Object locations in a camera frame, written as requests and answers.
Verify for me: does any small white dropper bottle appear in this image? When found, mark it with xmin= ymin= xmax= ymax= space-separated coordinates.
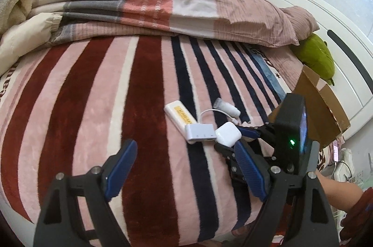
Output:
xmin=213 ymin=97 xmax=241 ymax=118

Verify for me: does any patchwork pink grey duvet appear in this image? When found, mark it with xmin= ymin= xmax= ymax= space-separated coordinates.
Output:
xmin=30 ymin=0 xmax=298 ymax=48

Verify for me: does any white box yellow label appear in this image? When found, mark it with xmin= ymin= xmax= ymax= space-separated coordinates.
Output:
xmin=164 ymin=101 xmax=197 ymax=137

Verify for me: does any green plush toy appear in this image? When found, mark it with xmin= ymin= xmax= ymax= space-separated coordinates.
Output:
xmin=290 ymin=33 xmax=335 ymax=86

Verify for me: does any striped plush blanket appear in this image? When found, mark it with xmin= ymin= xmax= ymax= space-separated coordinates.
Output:
xmin=1 ymin=36 xmax=285 ymax=246

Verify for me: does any white adapter hub with cable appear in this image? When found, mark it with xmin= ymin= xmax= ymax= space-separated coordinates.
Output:
xmin=185 ymin=108 xmax=236 ymax=144

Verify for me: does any pink corduroy pillow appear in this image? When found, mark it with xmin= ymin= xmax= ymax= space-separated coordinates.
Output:
xmin=262 ymin=5 xmax=321 ymax=91

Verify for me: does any cream fleece blanket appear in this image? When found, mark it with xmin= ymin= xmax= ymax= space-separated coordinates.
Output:
xmin=0 ymin=0 xmax=62 ymax=74

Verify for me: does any person forearm red sleeve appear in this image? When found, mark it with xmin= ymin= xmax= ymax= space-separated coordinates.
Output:
xmin=316 ymin=172 xmax=372 ymax=247

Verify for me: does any white earbuds case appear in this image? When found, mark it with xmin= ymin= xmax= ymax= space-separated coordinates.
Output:
xmin=216 ymin=122 xmax=242 ymax=147

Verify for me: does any white bed headboard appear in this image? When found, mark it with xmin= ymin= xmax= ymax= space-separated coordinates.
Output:
xmin=267 ymin=0 xmax=372 ymax=140

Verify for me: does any brown cardboard box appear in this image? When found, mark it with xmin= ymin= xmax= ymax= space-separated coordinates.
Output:
xmin=267 ymin=63 xmax=351 ymax=149

